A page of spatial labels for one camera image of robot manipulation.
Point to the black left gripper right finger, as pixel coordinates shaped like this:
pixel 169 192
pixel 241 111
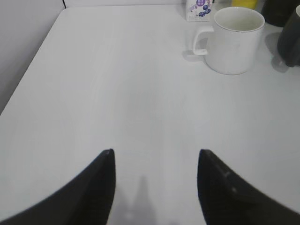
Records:
pixel 227 199

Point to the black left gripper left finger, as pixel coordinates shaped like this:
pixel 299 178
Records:
pixel 86 200

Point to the yellow paper cup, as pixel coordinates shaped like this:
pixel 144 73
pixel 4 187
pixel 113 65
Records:
pixel 245 3

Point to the white ceramic mug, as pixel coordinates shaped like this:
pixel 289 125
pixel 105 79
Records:
pixel 229 45

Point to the dark grey ceramic mug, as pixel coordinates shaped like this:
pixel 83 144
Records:
pixel 288 45

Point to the blueberry milk carton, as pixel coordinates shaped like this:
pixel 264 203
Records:
pixel 198 10

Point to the black ceramic mug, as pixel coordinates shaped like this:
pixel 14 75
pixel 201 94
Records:
pixel 277 12

